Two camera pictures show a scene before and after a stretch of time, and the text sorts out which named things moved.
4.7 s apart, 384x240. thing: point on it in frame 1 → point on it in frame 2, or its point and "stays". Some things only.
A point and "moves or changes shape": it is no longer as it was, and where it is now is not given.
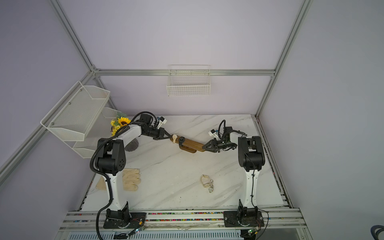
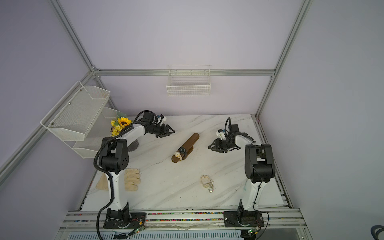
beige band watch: (174, 136) → (178, 155)
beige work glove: (131, 178) stays
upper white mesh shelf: (73, 116) stays
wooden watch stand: (189, 145) moves or changes shape
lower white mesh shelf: (102, 128) stays
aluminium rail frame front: (285, 224) stays
